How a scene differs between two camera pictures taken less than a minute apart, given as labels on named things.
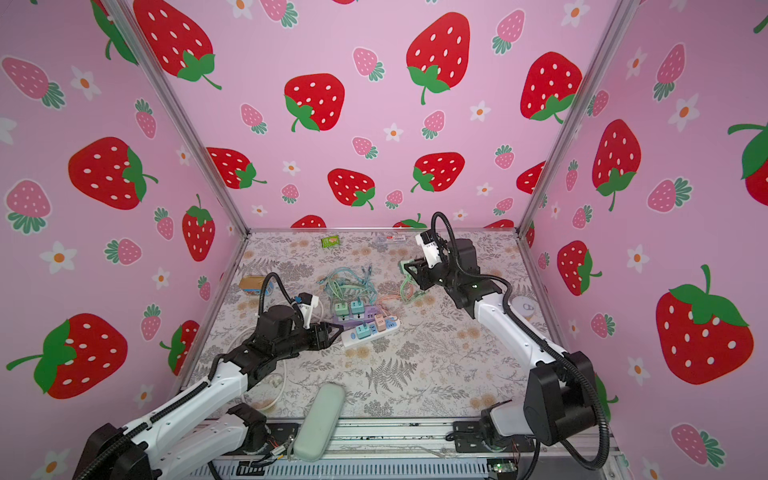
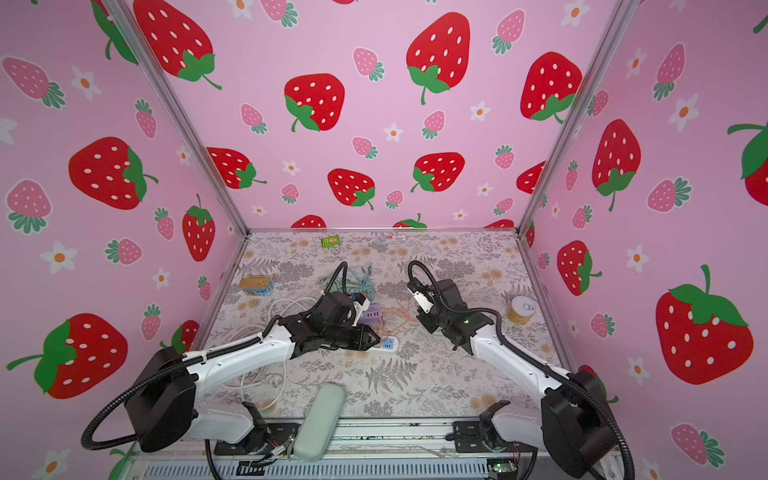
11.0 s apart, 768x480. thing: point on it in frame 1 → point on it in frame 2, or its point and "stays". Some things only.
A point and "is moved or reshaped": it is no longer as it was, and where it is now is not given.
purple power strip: x=366 y=316 stays
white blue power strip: x=350 y=338 is moved or reshaped
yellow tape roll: x=526 y=307 stays
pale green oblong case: x=320 y=424 stays
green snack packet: x=330 y=241 stays
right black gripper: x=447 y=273 → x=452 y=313
